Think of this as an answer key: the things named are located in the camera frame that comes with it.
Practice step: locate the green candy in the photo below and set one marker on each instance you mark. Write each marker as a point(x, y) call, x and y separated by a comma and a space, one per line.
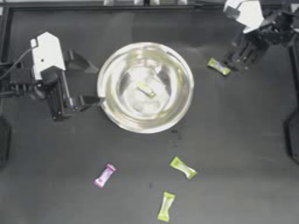
point(165, 206)
point(217, 66)
point(145, 89)
point(183, 167)

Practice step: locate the pink candy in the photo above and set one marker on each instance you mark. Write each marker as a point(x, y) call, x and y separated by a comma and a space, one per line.
point(104, 175)

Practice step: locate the steel bowl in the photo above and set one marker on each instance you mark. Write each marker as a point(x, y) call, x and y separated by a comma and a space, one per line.
point(144, 87)

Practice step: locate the black metal frame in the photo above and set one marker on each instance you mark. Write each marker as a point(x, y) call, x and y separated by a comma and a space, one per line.
point(77, 6)

